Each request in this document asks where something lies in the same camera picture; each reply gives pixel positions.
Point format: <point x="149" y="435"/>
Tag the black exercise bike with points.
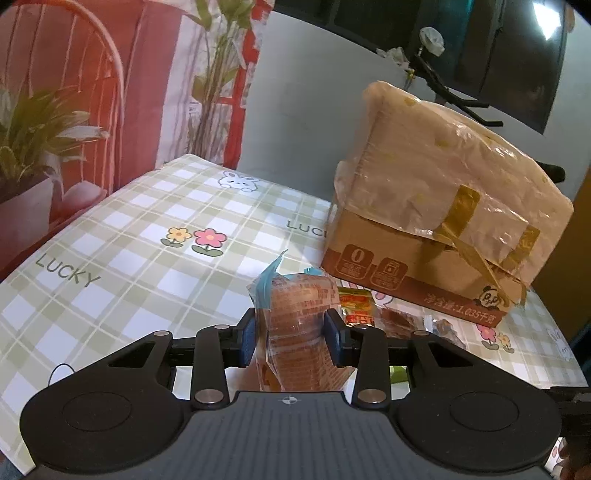
<point x="554" y="173"/>

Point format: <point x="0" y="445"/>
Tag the dark window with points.
<point x="508" y="55"/>

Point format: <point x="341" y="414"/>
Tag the checked tablecloth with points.
<point x="138" y="277"/>

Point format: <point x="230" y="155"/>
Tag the plastic-lined cardboard box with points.
<point x="415" y="184"/>

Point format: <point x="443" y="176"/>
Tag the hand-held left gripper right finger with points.
<point x="333" y="339"/>

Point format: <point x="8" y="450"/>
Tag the clear packet of brown snacks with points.
<point x="397" y="323"/>

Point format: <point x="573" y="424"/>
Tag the clear packet of brown biscuits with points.
<point x="295" y="314"/>

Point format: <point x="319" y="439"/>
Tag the crumpled white cloth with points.
<point x="392" y="54"/>

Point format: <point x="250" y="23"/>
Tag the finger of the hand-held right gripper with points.
<point x="570" y="401"/>

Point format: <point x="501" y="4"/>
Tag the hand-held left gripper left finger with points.
<point x="248" y="337"/>

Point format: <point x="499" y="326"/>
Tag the yellow red snack packet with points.
<point x="355" y="307"/>

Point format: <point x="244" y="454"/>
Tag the white plastic bag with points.
<point x="431" y="39"/>

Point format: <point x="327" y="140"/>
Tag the printed backdrop cloth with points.
<point x="138" y="69"/>

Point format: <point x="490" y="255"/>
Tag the clear wrapped snack packet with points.
<point x="443" y="333"/>

